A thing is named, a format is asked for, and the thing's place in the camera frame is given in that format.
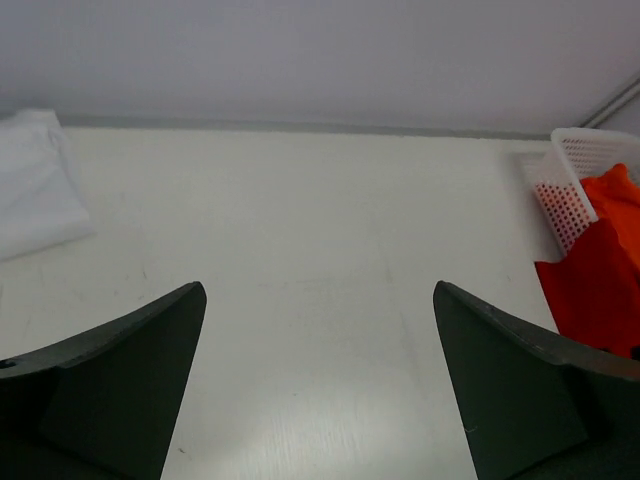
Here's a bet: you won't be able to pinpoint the red t shirt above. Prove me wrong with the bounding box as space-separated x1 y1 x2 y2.
535 220 639 360

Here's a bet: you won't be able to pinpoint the orange t shirt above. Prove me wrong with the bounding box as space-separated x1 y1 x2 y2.
581 163 639 271

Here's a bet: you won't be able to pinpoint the white t shirt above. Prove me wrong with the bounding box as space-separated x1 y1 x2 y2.
1 110 95 260

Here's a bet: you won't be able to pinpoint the white plastic basket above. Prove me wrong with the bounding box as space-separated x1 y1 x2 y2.
523 128 639 254

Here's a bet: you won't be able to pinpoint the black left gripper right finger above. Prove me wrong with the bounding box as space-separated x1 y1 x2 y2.
433 281 639 479

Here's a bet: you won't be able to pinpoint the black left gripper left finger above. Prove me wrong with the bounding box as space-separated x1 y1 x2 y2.
1 282 207 479

